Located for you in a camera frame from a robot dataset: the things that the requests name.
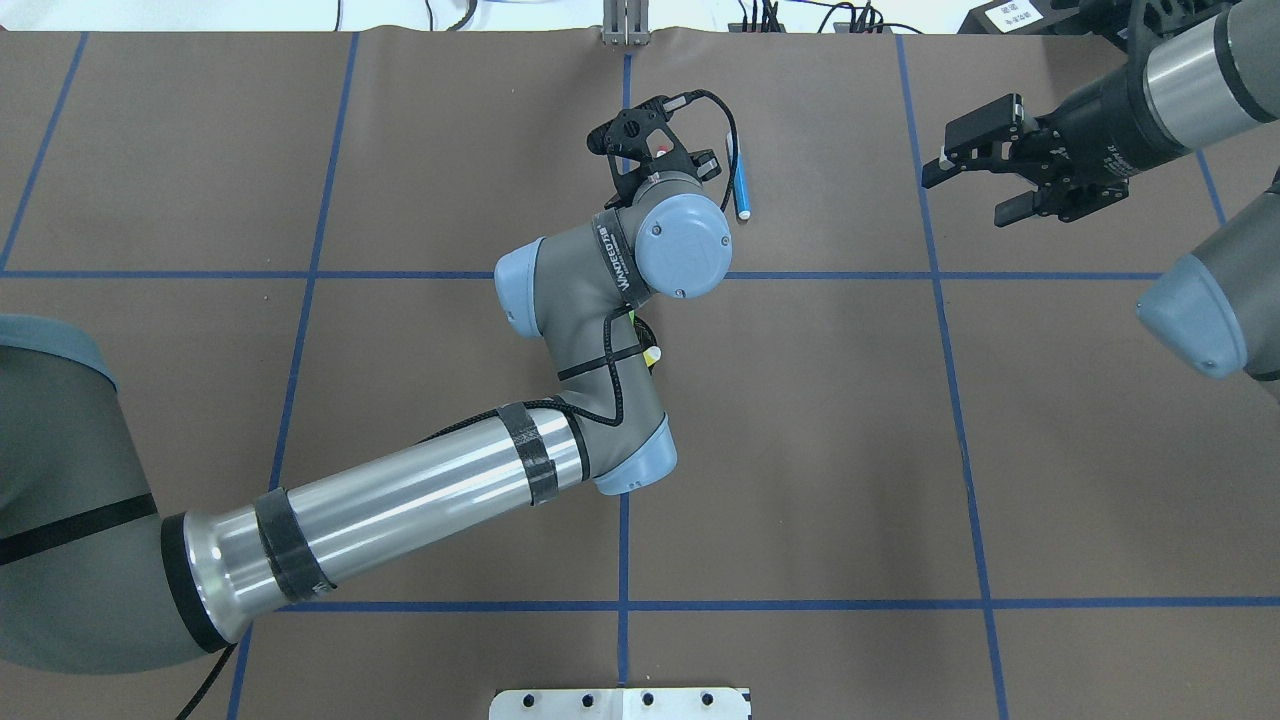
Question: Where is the blue highlighter pen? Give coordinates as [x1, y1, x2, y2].
[724, 132, 753, 222]

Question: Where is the aluminium frame post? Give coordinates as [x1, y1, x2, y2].
[600, 0, 652, 46]

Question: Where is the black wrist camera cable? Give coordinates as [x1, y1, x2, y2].
[180, 90, 741, 720]

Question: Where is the white pedestal column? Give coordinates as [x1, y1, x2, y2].
[488, 687, 753, 719]

